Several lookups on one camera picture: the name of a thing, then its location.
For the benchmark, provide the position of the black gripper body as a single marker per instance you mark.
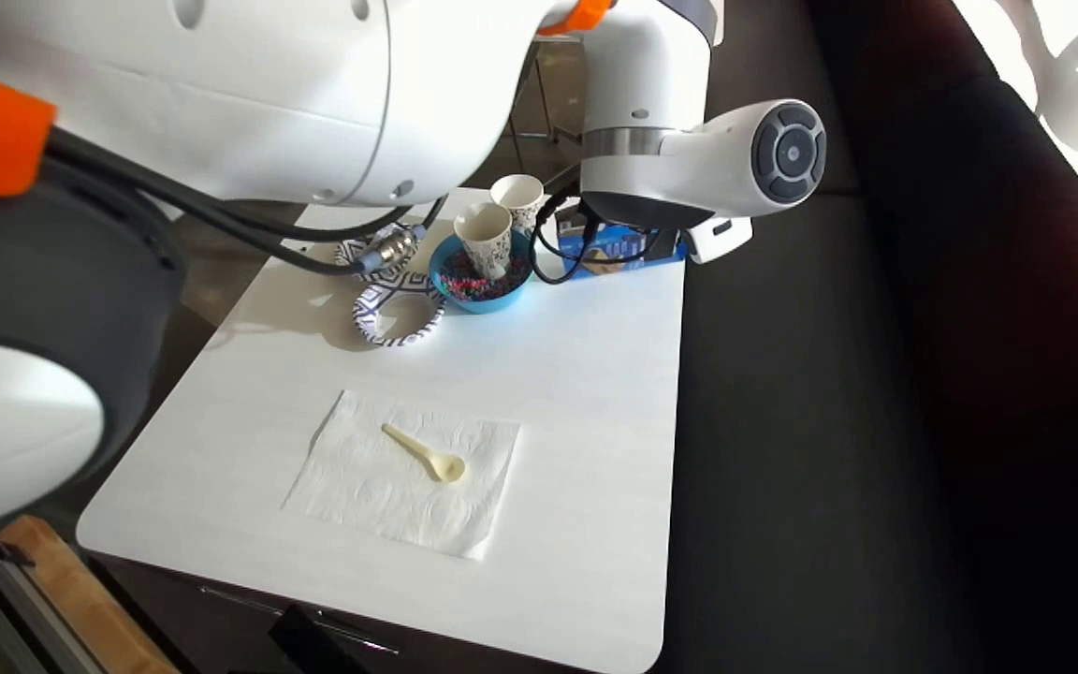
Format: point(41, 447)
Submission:
point(638, 214)

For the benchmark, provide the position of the blue snack box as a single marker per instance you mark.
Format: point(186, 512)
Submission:
point(620, 261)

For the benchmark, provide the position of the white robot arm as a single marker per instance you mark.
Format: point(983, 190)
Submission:
point(252, 88)

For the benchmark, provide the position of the patterned white paper cup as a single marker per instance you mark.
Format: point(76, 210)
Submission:
point(485, 237)
point(520, 201)

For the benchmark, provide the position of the blue bowl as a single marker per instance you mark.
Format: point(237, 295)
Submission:
point(487, 301)

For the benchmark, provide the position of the red snacks in bowl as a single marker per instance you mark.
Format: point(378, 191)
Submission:
point(465, 287)

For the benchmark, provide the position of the cream plastic spoon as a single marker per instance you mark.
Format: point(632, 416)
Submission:
point(448, 469)

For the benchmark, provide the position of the black bench sofa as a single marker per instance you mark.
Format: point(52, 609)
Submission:
point(878, 434)

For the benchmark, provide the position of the white paper napkin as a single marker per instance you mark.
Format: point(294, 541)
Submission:
point(365, 499)

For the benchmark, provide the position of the wooden shelf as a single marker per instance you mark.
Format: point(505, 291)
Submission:
point(76, 599)

